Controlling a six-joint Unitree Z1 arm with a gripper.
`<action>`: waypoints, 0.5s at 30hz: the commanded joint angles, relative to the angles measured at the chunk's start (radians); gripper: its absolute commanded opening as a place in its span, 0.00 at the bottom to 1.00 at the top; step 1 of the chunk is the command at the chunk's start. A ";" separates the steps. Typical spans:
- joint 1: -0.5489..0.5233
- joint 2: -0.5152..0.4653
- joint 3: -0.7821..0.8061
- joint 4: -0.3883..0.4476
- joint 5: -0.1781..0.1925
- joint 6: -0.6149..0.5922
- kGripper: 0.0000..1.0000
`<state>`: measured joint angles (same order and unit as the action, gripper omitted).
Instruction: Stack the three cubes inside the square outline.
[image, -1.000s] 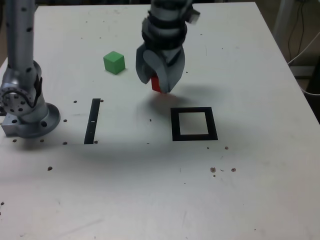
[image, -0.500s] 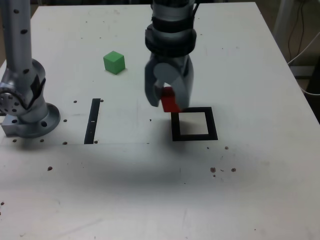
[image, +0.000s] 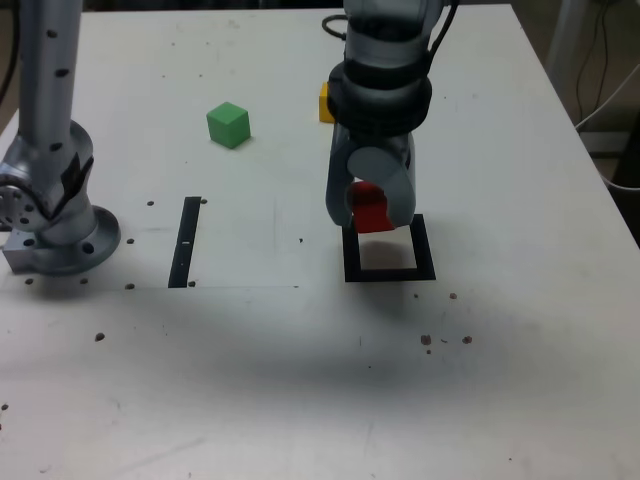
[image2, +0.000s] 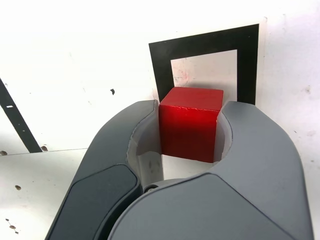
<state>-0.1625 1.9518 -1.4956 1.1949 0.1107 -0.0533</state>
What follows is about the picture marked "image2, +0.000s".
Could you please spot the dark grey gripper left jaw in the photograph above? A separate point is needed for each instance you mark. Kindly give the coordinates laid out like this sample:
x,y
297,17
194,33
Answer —
x,y
100,175

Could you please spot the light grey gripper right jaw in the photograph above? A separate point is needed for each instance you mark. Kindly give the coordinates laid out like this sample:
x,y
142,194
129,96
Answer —
x,y
237,195

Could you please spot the red cube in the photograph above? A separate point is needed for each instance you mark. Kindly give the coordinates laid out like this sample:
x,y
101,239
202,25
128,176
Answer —
x,y
187,125

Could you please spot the black tape square outline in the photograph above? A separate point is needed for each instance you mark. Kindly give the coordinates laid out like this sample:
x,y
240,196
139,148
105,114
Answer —
x,y
162,67

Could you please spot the black tape strip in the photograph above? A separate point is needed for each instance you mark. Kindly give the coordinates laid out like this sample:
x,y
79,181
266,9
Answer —
x,y
21,125

